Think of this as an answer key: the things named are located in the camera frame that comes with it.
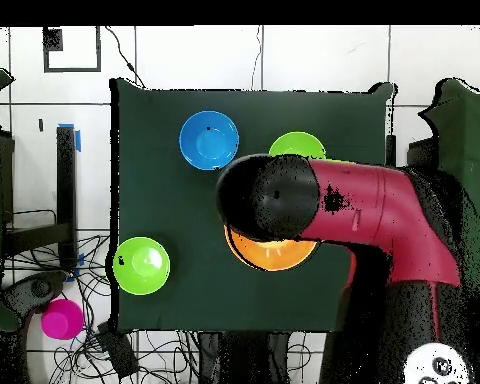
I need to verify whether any large orange plastic bowl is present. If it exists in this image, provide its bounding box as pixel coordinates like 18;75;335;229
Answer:
223;224;320;273

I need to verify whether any blue plastic bowl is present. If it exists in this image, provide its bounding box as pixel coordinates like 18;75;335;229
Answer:
178;110;240;172

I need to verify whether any dark green tablecloth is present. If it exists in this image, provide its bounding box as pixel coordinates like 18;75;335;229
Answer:
109;77;397;334

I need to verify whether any green plastic bowl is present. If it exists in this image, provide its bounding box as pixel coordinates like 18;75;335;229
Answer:
268;131;328;161
112;236;172;296

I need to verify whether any black stand with blue tape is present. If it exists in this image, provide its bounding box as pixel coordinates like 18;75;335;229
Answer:
1;123;82;273

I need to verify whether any black power strip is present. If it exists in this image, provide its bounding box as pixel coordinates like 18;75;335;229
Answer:
95;321;140;379

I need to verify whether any black box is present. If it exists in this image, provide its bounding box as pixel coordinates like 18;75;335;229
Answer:
406;137;439;170
0;131;16;225

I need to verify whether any pink plastic cup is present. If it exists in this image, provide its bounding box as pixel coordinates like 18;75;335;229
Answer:
40;298;85;341

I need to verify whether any black cable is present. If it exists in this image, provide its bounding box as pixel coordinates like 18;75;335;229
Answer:
103;25;147;90

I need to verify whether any tangle of black cables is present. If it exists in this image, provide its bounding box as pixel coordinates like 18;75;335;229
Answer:
3;233;201;384

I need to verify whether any dark square floor frame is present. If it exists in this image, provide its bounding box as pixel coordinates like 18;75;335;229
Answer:
42;25;102;74

